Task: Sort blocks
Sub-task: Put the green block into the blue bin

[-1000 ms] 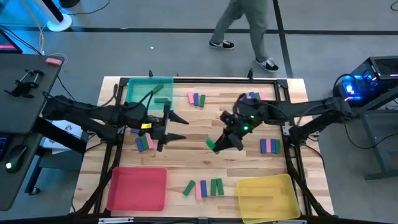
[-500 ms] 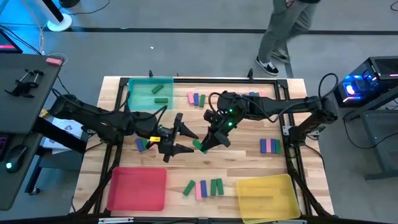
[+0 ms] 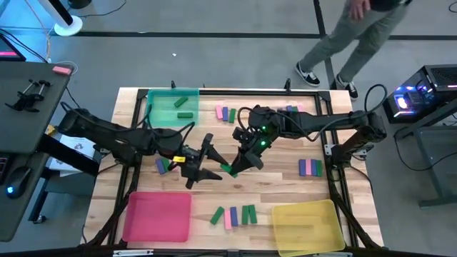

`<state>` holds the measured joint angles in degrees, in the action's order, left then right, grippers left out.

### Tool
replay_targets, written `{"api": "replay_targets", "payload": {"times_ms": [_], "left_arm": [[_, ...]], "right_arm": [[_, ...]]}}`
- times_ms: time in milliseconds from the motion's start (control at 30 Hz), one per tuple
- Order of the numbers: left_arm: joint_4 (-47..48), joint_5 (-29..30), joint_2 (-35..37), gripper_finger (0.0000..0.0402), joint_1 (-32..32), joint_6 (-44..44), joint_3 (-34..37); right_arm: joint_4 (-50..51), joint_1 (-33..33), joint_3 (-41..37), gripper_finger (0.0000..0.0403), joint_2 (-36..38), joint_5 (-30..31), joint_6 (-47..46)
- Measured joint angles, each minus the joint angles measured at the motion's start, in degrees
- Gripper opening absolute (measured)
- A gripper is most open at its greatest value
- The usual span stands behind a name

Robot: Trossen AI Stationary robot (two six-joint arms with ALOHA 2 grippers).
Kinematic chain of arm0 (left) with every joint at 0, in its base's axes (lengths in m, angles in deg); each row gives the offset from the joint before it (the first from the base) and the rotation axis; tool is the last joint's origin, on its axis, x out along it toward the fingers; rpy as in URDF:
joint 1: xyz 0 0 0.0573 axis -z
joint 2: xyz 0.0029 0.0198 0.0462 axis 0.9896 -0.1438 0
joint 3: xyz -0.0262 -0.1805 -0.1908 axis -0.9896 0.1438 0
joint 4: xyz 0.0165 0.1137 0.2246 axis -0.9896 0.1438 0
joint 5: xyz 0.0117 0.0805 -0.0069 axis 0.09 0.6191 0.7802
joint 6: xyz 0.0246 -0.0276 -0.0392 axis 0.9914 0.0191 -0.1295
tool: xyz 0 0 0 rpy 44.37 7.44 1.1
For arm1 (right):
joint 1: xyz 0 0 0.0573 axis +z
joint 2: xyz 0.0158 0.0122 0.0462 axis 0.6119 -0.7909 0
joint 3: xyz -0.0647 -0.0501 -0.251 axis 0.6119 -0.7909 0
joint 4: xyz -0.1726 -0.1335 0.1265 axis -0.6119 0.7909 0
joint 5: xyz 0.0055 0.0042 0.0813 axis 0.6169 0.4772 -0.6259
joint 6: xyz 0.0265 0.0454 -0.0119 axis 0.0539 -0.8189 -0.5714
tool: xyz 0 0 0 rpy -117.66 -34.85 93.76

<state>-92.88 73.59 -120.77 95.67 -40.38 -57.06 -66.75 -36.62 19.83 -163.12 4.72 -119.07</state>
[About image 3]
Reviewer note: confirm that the red translucent plastic bin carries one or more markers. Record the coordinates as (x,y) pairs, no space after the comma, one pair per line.
(157,217)

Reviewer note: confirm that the grey metal desk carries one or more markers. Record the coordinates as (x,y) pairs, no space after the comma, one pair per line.
(439,201)

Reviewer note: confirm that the black desk support beam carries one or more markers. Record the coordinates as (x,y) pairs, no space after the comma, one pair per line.
(71,160)

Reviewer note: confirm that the teal translucent plastic bin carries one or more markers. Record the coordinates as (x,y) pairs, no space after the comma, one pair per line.
(164,107)

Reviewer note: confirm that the black round base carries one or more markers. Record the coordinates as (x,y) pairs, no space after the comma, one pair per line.
(79,3)

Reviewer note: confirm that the yellow connector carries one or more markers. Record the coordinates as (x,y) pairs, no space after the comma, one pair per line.
(50,130)

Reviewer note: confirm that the black clamp tool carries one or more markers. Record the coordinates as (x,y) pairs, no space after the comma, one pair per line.
(28,98)

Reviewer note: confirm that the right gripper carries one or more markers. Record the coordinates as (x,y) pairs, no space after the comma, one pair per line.
(258,144)

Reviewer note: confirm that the dark keyboard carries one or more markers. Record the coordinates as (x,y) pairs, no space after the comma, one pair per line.
(3,166)

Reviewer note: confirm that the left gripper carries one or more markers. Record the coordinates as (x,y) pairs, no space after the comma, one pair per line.
(191,166)

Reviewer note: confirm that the white floor stand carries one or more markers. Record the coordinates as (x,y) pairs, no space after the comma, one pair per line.
(68,28)

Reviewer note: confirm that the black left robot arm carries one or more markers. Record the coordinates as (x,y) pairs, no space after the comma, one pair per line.
(107,133)

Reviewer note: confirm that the black clamp post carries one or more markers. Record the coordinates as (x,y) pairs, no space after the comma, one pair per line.
(173,85)
(287,85)

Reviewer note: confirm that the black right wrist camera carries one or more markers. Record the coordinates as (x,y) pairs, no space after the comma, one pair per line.
(242,135)

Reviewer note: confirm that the black side desk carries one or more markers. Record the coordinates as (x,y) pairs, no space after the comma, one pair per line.
(21,125)

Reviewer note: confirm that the black computer mouse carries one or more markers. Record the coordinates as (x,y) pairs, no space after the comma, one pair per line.
(18,180)

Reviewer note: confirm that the person's hand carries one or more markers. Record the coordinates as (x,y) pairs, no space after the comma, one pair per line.
(358,9)

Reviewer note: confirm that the black computer tower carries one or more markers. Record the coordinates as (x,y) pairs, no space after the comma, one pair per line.
(439,76)

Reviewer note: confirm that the salmon pink block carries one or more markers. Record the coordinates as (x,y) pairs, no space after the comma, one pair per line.
(61,70)

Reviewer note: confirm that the dark monitor screen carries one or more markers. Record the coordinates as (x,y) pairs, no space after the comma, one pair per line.
(9,51)

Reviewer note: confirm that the black metal table frame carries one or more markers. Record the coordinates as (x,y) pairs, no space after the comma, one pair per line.
(221,93)

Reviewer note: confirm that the yellow tape tag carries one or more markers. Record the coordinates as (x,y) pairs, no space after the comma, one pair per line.
(179,159)

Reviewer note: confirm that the dark low desk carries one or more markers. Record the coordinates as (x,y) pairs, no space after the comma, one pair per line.
(18,225)

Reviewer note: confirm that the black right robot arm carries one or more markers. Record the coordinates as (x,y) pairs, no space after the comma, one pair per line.
(321,119)

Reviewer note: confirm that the silver metal bracket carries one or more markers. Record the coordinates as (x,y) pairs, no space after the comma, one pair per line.
(132,252)
(333,254)

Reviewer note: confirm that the silver mounting plate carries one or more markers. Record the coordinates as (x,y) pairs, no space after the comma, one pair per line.
(330,149)

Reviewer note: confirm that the person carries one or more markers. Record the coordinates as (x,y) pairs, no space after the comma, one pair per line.
(357,35)

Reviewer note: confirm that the yellow translucent plastic bin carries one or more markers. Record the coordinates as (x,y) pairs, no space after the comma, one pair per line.
(307,228)

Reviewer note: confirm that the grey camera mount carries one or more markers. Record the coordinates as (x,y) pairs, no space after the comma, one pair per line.
(232,253)

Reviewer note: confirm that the white paper box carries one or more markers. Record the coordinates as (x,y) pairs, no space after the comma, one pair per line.
(84,149)

